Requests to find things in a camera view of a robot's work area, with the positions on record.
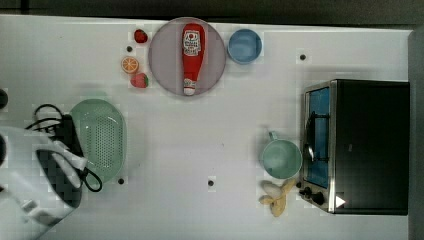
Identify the black cylinder upper left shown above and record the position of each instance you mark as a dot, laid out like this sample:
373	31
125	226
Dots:
3	99

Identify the red ketchup bottle toy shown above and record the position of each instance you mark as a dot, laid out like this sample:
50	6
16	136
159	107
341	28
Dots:
193	48

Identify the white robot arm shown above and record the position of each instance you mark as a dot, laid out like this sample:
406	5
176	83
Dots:
41	183

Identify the black toaster oven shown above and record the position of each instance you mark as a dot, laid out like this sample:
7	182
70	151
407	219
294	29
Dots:
356	136

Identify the grey round plate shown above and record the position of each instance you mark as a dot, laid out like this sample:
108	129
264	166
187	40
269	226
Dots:
166	56

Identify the green plastic strainer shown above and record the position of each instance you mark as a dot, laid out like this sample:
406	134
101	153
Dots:
101	129

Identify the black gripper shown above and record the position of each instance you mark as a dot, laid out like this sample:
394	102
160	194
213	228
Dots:
65	132

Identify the blue bowl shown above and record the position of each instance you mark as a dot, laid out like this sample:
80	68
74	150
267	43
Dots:
244	46

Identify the orange slice toy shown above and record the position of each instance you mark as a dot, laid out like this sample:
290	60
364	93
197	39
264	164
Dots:
130	65

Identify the dark red strawberry toy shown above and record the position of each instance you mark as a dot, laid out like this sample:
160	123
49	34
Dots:
140	36

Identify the green mug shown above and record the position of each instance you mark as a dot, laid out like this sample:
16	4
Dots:
281	158

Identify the peeled banana toy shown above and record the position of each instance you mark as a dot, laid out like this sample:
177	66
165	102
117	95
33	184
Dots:
276	196

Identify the pink strawberry toy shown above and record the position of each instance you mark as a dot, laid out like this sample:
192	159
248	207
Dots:
140	80

